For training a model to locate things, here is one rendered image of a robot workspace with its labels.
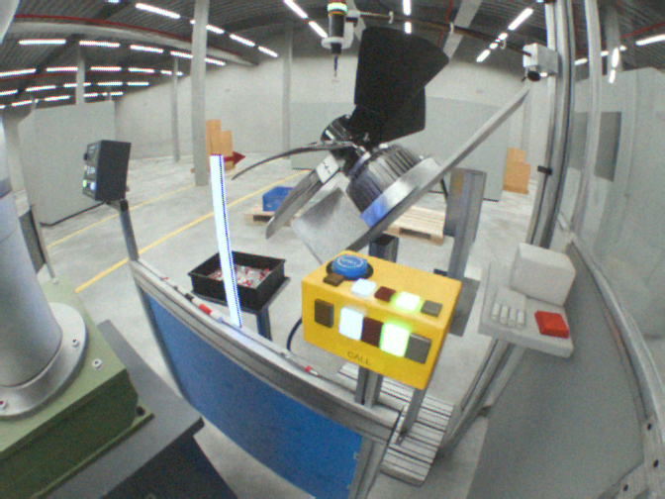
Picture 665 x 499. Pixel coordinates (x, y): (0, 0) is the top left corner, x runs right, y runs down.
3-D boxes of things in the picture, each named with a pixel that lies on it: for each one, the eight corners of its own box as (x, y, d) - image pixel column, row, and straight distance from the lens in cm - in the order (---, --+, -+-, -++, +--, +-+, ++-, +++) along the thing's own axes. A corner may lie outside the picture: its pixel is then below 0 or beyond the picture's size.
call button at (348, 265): (372, 271, 34) (373, 257, 34) (356, 285, 31) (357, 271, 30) (342, 262, 36) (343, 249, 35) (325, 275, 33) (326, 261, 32)
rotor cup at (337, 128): (389, 148, 87) (359, 118, 90) (380, 136, 73) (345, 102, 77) (353, 180, 87) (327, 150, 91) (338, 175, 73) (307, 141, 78)
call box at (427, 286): (443, 347, 40) (463, 278, 35) (421, 400, 33) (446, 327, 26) (341, 311, 44) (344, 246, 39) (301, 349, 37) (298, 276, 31)
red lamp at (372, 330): (381, 345, 30) (385, 322, 28) (379, 349, 29) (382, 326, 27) (362, 338, 30) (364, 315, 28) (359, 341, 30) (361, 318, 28)
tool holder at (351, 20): (356, 49, 80) (357, 17, 83) (360, 43, 73) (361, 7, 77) (321, 49, 79) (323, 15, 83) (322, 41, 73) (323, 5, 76)
